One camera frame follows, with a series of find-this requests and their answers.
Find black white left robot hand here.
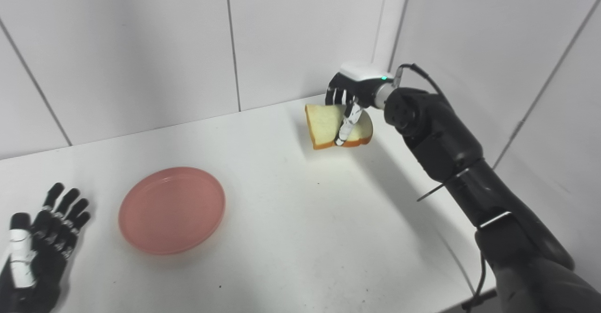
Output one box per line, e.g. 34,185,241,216
0,183,92,313

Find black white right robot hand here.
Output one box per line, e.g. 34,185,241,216
325,62,395,146

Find slice of white bread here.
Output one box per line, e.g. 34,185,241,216
305,103,374,150

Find pink round plate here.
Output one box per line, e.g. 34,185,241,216
118,167,226,256

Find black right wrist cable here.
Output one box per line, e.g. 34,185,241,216
393,63,454,109

